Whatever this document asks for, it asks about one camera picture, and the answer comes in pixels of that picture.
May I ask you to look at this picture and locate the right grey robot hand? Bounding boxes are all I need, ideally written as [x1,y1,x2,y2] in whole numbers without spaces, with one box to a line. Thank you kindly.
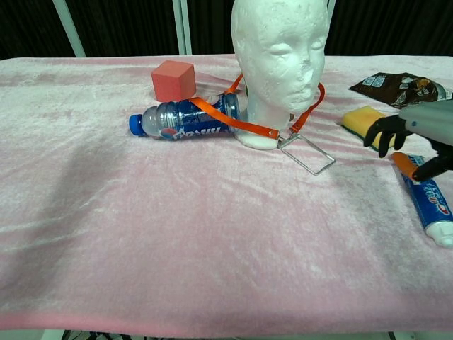
[363,101,453,182]

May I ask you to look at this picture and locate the clear plastic badge holder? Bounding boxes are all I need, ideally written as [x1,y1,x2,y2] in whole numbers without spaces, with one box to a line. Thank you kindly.
[277,132,336,176]

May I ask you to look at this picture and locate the orange lanyard strap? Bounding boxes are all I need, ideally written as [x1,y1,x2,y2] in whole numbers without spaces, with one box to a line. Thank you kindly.
[189,73,326,137]

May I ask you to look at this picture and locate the white foam mannequin head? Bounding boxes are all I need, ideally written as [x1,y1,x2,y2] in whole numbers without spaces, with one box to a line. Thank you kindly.
[231,0,330,150]

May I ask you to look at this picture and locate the brown snack packet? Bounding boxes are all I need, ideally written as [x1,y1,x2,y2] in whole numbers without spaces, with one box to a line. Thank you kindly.
[348,72,453,109]

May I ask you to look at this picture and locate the yellow sponge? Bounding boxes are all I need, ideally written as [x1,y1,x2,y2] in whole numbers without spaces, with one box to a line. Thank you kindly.
[341,105,399,148]

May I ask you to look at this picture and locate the blue white toothpaste tube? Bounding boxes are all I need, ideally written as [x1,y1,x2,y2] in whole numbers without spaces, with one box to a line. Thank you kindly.
[392,154,453,248]

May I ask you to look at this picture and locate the red foam cube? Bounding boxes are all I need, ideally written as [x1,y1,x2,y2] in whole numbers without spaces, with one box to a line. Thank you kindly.
[151,59,195,103]

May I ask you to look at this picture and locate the blue plastic drink bottle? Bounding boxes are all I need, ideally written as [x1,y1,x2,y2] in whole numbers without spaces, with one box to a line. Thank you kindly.
[128,92,248,141]

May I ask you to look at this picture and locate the pink plush table cloth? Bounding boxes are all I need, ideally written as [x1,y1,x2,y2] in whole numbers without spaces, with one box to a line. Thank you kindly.
[0,55,453,337]

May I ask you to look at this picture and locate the black curtain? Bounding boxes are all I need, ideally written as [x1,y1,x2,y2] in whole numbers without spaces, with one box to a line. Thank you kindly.
[0,0,453,61]

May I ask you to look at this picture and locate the white frame pole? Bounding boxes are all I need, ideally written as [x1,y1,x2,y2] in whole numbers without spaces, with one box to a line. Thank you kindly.
[52,0,87,57]
[172,0,194,56]

